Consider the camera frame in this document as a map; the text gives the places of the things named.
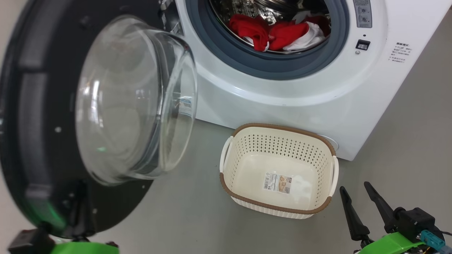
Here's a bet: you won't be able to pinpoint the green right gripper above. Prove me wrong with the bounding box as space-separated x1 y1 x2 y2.
340 182 445 254

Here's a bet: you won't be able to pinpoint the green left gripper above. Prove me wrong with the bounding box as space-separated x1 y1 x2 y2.
8 180 119 254

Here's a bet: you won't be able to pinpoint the black round glass washer door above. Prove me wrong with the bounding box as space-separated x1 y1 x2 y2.
0 0 198 238

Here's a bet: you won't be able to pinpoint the red and white clothes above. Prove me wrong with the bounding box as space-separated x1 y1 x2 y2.
229 11 331 52

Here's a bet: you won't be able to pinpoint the product label sticker with barcode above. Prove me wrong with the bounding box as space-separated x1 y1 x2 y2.
263 173 293 194

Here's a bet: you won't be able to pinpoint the cream laundry basket brown rim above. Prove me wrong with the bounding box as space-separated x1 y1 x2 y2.
219 123 339 219

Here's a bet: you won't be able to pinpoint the white front-load washing machine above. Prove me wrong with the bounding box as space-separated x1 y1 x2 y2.
159 0 452 161

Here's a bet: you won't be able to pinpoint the grey instruction sticker label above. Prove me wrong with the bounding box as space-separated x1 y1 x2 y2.
353 0 372 28

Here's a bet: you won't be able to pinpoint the printed warning text sticker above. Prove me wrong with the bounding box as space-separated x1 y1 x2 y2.
388 42 410 64

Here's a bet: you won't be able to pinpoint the teal cable connector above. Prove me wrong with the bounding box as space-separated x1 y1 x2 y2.
420 230 445 253

